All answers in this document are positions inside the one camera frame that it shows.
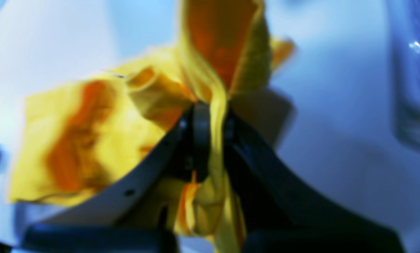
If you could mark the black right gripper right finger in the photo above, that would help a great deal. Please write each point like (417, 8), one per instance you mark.
(282, 213)

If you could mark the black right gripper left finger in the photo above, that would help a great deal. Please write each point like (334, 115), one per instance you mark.
(126, 217)

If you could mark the yellow t-shirt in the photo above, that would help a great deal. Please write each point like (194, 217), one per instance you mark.
(82, 138)

